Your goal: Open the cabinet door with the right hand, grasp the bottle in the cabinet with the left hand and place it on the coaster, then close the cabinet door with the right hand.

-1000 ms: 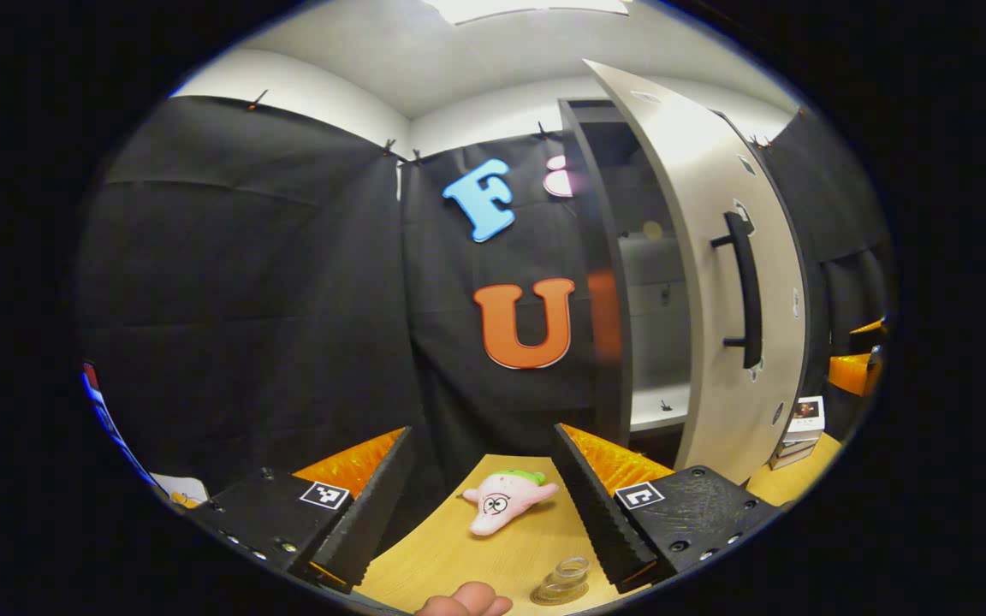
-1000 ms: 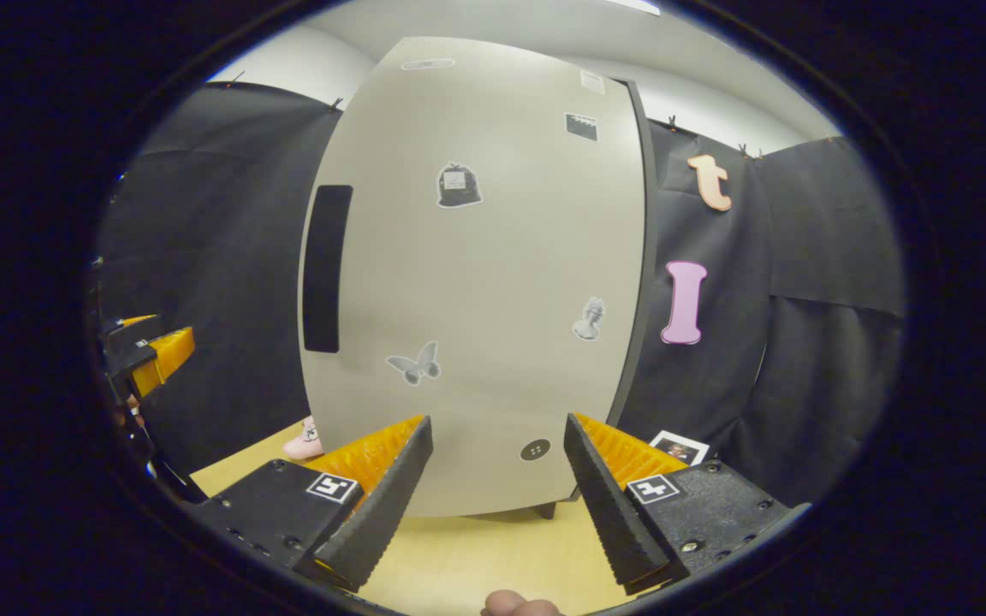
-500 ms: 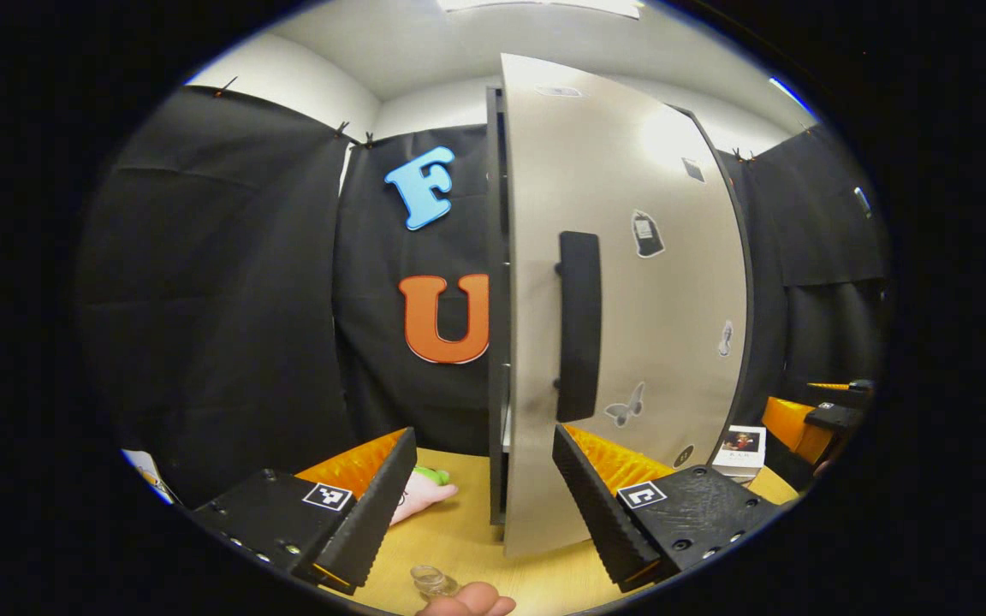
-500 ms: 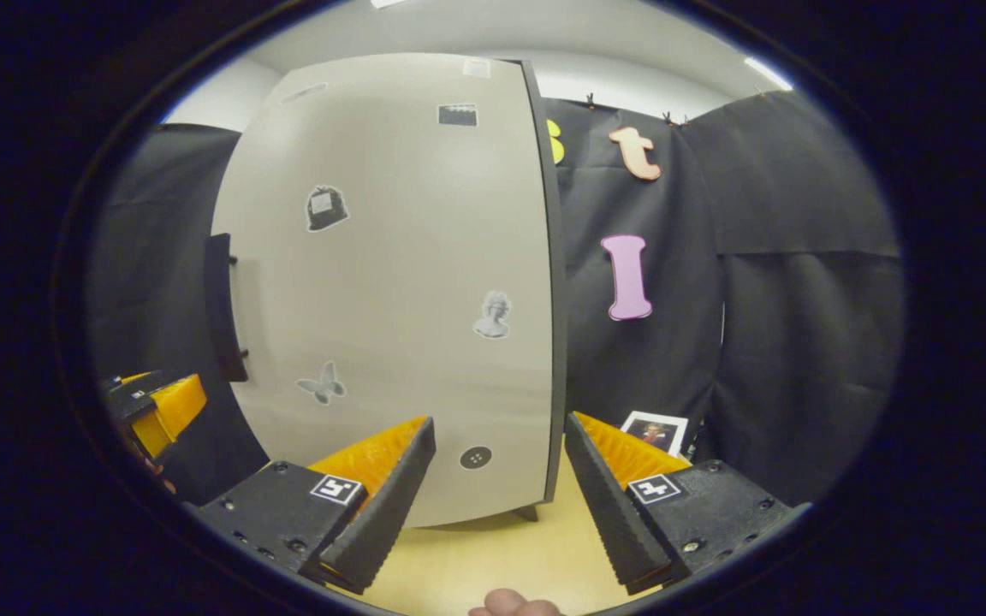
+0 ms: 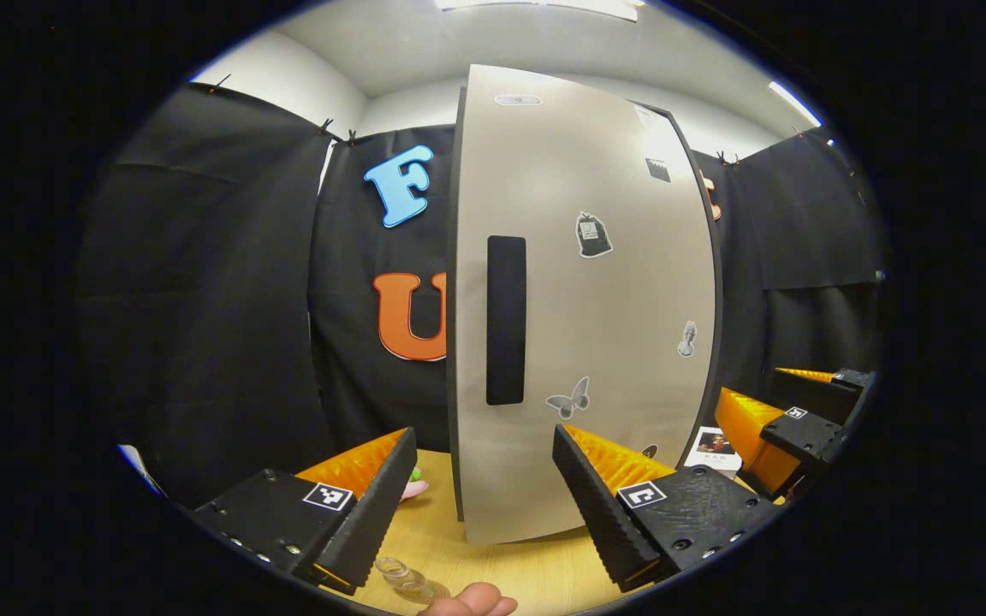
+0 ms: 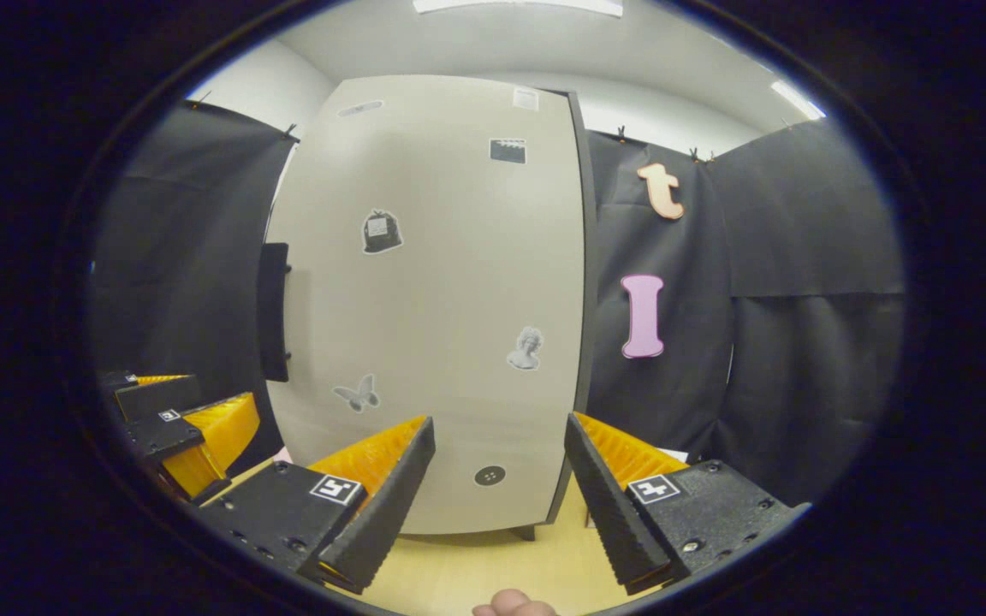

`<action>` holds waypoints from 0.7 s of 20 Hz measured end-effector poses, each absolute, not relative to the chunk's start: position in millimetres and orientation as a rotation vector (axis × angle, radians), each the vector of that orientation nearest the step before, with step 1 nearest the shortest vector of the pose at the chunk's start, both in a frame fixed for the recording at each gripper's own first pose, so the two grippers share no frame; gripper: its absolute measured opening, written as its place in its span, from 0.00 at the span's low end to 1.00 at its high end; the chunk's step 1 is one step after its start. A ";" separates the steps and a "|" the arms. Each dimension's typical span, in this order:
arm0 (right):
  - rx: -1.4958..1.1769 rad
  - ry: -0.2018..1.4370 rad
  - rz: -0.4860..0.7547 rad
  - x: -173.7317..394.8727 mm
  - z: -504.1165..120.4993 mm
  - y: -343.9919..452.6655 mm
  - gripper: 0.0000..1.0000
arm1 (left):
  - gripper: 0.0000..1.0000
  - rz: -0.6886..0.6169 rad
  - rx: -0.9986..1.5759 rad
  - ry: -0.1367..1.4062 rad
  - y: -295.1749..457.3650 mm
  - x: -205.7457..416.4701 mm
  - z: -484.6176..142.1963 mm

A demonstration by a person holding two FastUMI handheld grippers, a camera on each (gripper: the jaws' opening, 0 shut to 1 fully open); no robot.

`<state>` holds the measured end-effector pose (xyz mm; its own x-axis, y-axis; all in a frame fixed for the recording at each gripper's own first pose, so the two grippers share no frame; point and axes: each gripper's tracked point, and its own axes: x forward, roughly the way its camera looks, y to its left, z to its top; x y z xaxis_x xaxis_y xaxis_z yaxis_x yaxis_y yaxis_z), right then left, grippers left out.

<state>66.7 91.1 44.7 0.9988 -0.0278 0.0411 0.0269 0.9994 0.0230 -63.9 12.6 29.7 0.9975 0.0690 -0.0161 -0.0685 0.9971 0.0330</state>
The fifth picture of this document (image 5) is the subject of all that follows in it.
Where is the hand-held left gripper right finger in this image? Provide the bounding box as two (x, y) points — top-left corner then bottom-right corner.
(549, 423), (783, 594)

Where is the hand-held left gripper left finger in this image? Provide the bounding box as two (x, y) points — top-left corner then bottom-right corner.
(192, 426), (419, 597)

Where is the clear bottle with yellow label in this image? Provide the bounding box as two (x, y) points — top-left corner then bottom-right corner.
(372, 555), (452, 607)

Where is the beige cabinet door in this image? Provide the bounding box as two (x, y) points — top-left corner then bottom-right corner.
(445, 63), (717, 547)

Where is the black door handle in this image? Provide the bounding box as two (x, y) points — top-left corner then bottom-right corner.
(485, 234), (527, 406)

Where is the white book with portrait cover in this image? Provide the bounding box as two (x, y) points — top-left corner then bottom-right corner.
(682, 425), (743, 472)

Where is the black backdrop cloth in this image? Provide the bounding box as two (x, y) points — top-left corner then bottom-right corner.
(75, 80), (886, 507)

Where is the narrow ceiling light panel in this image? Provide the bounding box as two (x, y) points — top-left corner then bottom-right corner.
(768, 80), (824, 130)

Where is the wide ceiling light panel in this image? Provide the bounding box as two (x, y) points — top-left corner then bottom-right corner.
(435, 0), (640, 23)

